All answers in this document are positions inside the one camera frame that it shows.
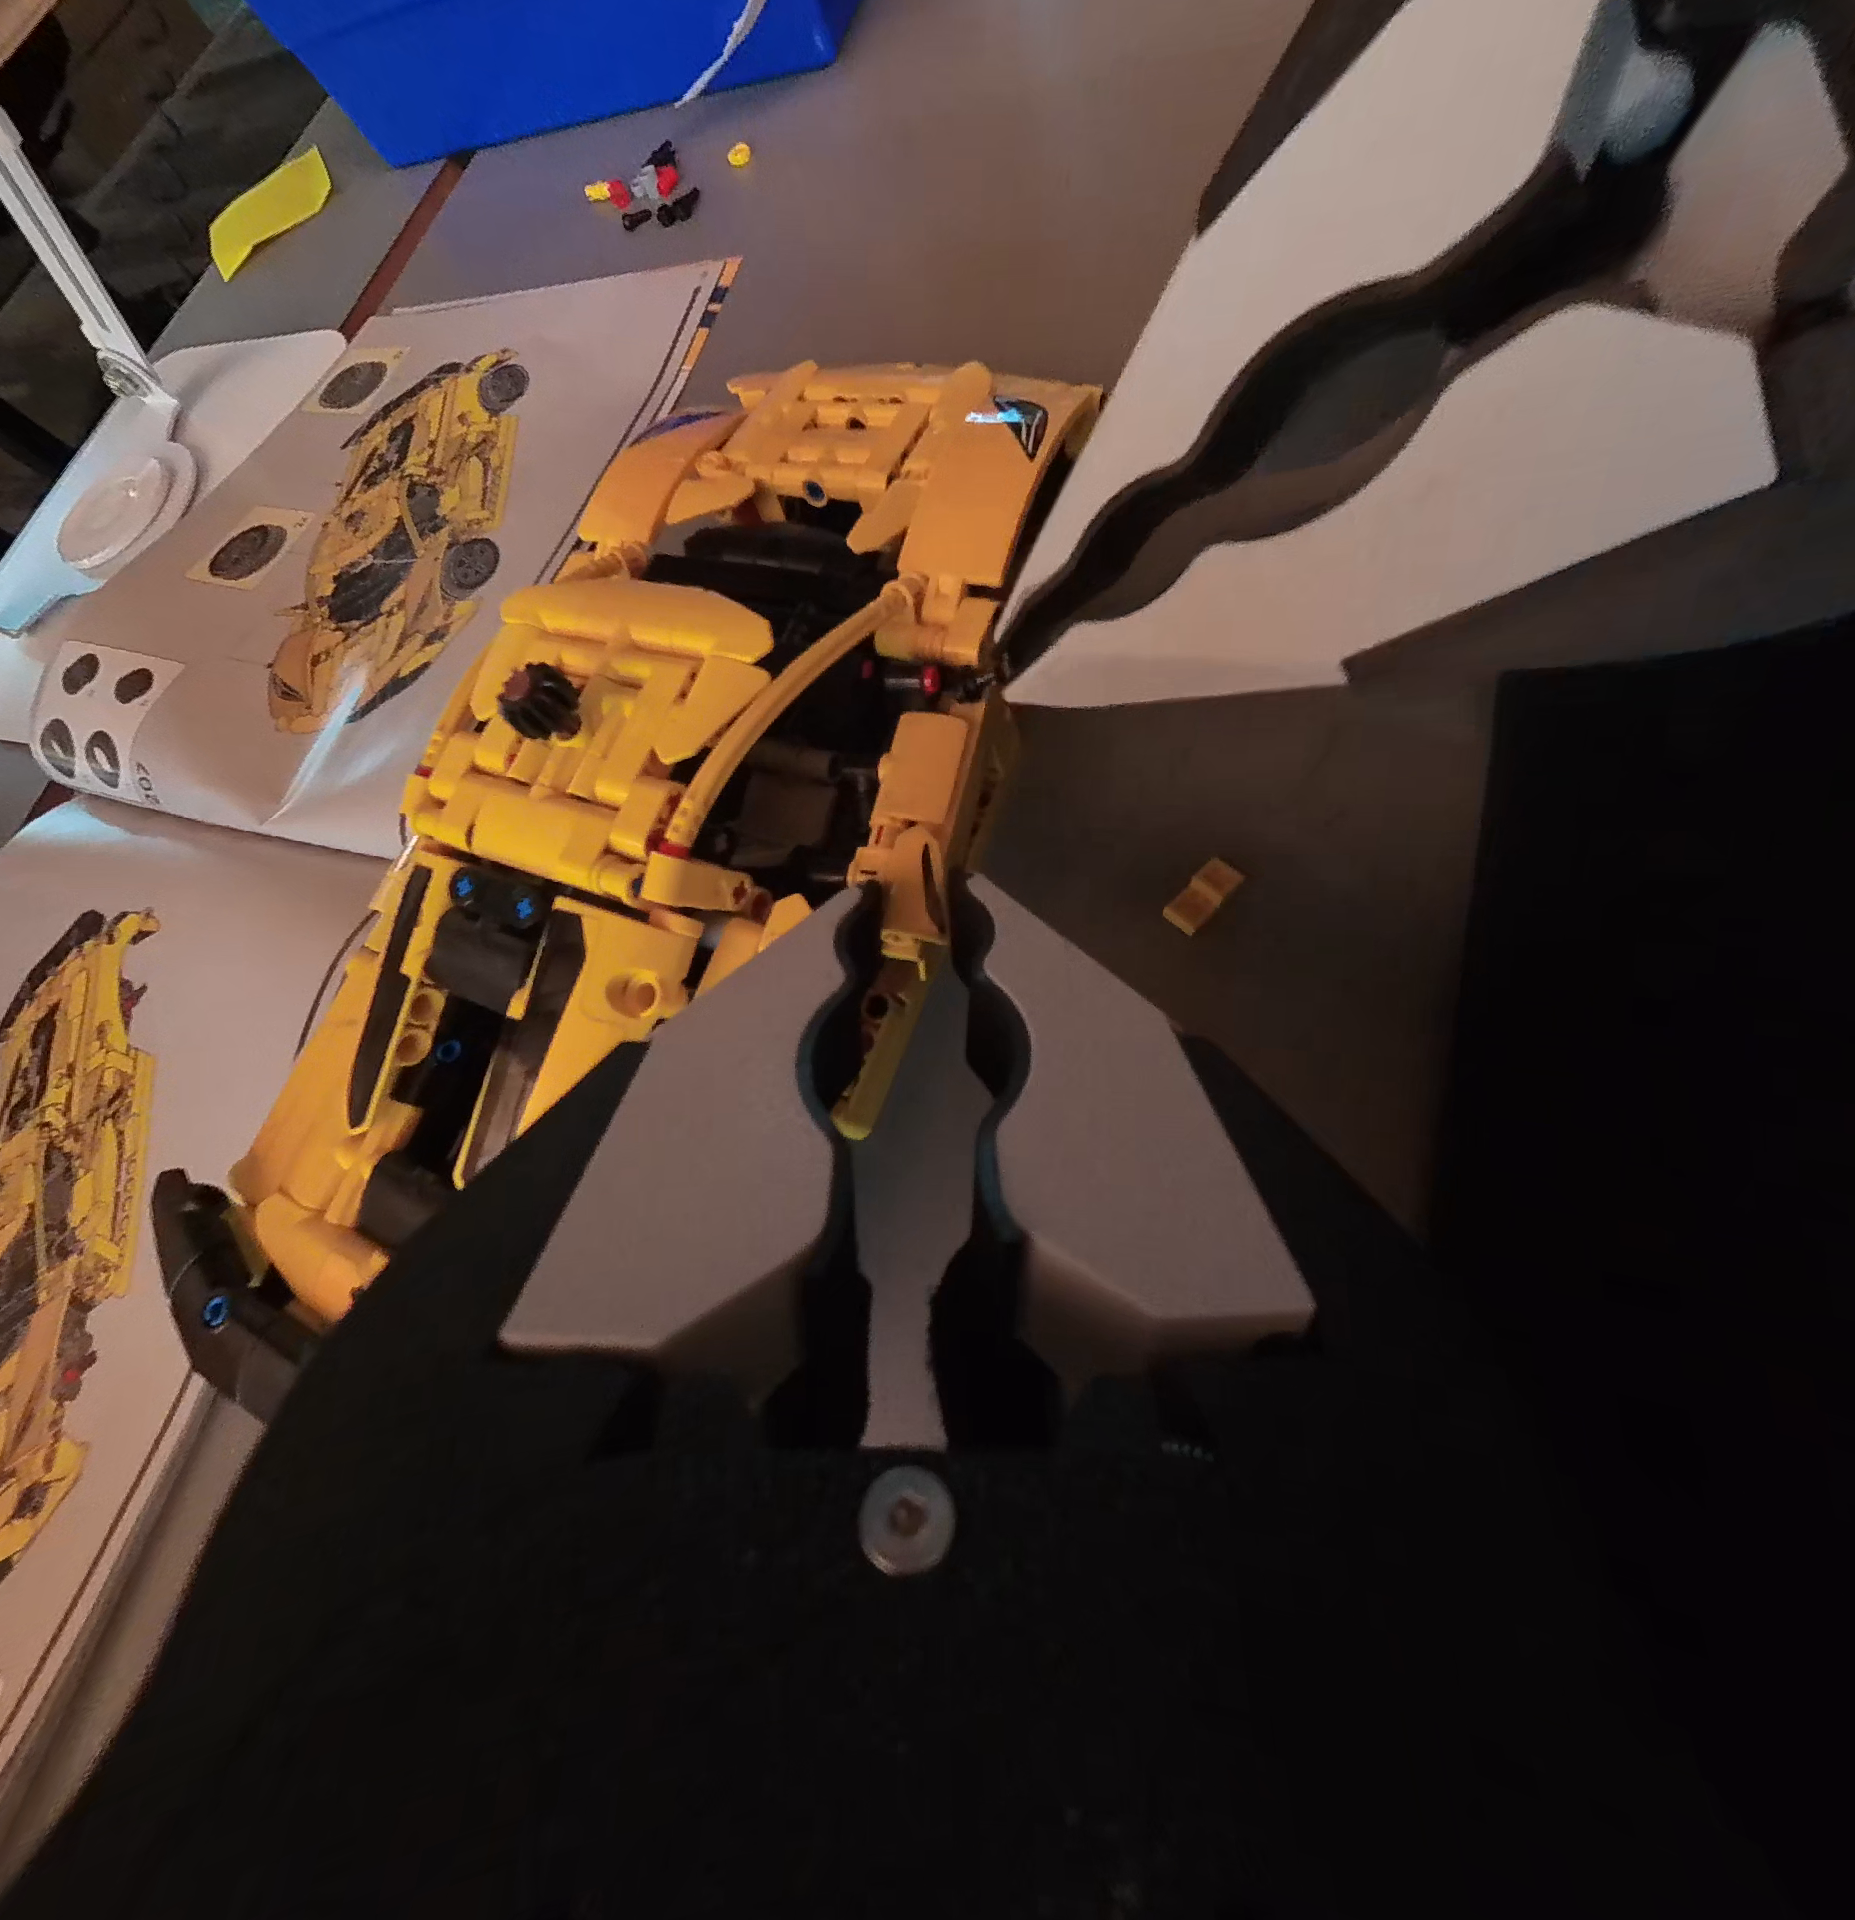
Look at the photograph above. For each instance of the white paper strip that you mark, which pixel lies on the white paper strip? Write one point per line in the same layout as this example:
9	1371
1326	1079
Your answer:
719	52

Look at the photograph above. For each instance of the yellow toy brick car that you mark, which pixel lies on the yellow toy brick car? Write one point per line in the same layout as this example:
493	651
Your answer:
599	631

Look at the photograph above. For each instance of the small black round brick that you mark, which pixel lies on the small black round brick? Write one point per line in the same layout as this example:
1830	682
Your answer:
537	703

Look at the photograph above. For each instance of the grey desk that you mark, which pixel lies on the grey desk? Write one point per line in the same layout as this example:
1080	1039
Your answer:
1318	931

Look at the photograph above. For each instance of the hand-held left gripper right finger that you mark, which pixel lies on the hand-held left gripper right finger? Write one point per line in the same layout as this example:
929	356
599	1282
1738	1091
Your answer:
1152	1201

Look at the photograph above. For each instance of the yellow hollow slope brick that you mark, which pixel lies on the yellow hollow slope brick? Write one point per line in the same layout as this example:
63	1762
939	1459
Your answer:
1204	897

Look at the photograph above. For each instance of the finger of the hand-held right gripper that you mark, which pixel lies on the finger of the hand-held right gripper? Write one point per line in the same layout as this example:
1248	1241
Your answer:
1542	494
1348	180

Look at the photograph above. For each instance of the open instruction booklet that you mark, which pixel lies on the open instruction booklet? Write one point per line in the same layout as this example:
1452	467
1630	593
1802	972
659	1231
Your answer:
163	931

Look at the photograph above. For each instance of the blue plastic bin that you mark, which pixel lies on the blue plastic bin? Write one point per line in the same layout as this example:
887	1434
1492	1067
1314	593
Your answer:
493	61

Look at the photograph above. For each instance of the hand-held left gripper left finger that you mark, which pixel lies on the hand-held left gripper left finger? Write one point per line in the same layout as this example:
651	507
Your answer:
673	1201

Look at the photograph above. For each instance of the yellow paper strip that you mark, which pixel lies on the yellow paper strip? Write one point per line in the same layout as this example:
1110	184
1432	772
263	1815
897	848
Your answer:
275	211

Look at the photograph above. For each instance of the small printed leaflet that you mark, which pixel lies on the small printed leaflet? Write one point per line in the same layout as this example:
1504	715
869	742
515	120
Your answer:
707	315

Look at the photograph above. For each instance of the pile of small bricks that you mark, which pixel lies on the pile of small bricks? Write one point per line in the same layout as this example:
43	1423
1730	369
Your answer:
651	189

